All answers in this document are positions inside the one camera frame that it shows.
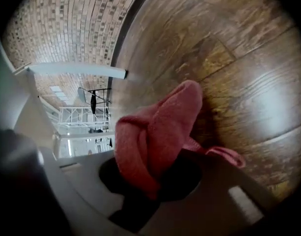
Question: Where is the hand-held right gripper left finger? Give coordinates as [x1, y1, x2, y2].
[39, 148, 141, 236]

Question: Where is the pink cloth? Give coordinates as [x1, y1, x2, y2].
[113, 79, 247, 201]

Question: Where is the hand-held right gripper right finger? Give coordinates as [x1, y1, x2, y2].
[137, 153, 276, 236]

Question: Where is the white table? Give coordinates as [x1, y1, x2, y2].
[0, 39, 130, 161]

